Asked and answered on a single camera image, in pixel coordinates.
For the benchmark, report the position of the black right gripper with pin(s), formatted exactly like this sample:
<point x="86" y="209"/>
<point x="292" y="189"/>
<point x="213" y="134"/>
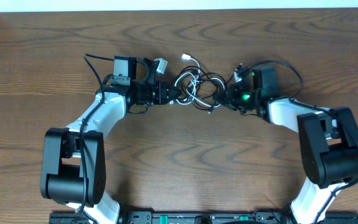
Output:
<point x="230" y="101"/>

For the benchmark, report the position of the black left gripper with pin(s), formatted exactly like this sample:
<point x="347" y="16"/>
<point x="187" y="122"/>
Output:
<point x="165" y="94"/>

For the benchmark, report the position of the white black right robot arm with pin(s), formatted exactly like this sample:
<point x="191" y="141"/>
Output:
<point x="328" y="141"/>

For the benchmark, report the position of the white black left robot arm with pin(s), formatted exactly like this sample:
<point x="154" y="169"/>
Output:
<point x="73" y="164"/>

